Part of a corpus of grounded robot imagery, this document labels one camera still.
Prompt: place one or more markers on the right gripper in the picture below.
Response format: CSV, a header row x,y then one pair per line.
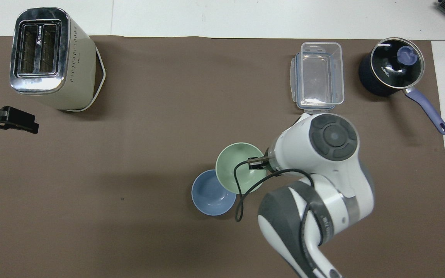
x,y
268,166

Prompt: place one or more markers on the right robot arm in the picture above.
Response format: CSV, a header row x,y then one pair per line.
x,y
307,150

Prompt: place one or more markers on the green bowl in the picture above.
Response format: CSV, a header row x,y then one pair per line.
x,y
232,162

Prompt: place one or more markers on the blue bowl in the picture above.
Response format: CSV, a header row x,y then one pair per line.
x,y
211,195

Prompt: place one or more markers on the cream and chrome toaster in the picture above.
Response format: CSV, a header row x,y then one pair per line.
x,y
75,73

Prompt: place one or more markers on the clear plastic food container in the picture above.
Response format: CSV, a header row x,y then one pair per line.
x,y
293,79

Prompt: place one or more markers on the glass pot lid purple knob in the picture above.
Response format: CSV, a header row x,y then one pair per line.
x,y
392,67

